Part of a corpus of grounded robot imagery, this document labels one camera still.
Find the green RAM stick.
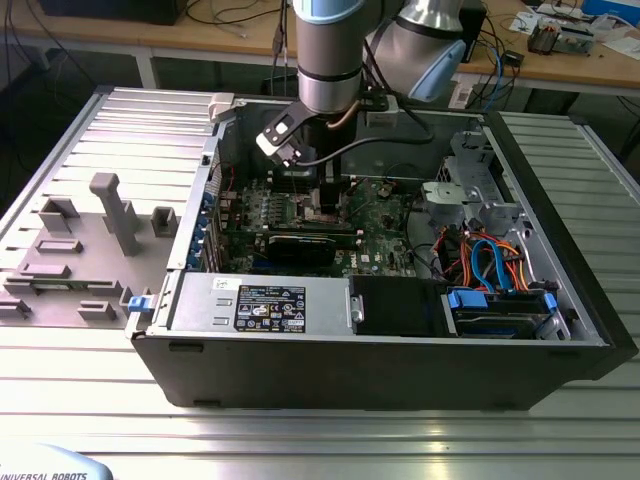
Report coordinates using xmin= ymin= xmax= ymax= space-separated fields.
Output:
xmin=238 ymin=224 xmax=359 ymax=237
xmin=28 ymin=280 xmax=90 ymax=292

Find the beige plastic case latch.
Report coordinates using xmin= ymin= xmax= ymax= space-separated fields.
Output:
xmin=206 ymin=92 xmax=237 ymax=123

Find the green motherboard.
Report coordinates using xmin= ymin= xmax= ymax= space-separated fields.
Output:
xmin=219 ymin=172 xmax=426 ymax=279

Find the black graphics card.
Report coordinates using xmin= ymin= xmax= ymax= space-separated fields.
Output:
xmin=253 ymin=232 xmax=340 ymax=270

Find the wooden desk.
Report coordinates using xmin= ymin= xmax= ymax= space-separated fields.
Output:
xmin=9 ymin=0 xmax=640 ymax=99

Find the silver metal drive cage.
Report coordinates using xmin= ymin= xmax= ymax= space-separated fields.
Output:
xmin=418 ymin=128 xmax=539 ymax=241

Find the white label tag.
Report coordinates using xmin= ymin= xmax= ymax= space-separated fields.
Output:
xmin=447 ymin=82 xmax=474 ymax=109

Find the tall black box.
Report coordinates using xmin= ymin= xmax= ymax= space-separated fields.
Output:
xmin=462 ymin=7 xmax=489 ymax=64

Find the grey power supply unit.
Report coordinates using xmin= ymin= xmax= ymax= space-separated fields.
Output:
xmin=167 ymin=272 xmax=351 ymax=339

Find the hard disk in blue carrier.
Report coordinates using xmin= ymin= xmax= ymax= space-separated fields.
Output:
xmin=447 ymin=287 xmax=559 ymax=342

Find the black open PC case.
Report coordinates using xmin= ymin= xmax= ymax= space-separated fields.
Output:
xmin=124 ymin=94 xmax=640 ymax=411

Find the metal heat sink cooler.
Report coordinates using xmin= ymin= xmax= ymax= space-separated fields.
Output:
xmin=527 ymin=22 xmax=560 ymax=56

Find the black equipment box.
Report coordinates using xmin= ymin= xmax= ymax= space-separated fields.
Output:
xmin=38 ymin=0 xmax=189 ymax=27

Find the grey plastic parts rack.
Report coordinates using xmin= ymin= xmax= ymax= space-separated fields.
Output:
xmin=0 ymin=172 xmax=184 ymax=329

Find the grey metal device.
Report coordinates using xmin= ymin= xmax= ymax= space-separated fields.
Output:
xmin=554 ymin=23 xmax=597 ymax=57

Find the blue cardboard box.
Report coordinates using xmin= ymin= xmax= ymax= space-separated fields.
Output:
xmin=582 ymin=0 xmax=640 ymax=22

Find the white paper sheet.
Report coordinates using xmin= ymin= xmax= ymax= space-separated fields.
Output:
xmin=599 ymin=29 xmax=640 ymax=61

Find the brown curved hose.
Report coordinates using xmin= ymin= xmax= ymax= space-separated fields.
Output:
xmin=323 ymin=99 xmax=360 ymax=132

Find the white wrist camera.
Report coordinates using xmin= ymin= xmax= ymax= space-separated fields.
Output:
xmin=255 ymin=102 xmax=312 ymax=169

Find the black camera cable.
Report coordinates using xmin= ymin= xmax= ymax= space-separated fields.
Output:
xmin=298 ymin=105 xmax=435 ymax=169

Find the red wire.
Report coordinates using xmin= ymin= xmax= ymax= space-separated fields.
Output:
xmin=433 ymin=227 xmax=469 ymax=281

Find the blue cable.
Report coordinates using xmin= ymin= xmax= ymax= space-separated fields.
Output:
xmin=487 ymin=42 xmax=507 ymax=96

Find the orange wire bundle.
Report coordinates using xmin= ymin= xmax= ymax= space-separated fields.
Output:
xmin=459 ymin=230 xmax=531 ymax=294

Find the blue data wire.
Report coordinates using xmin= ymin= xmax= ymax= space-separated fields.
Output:
xmin=472 ymin=238 xmax=516 ymax=294

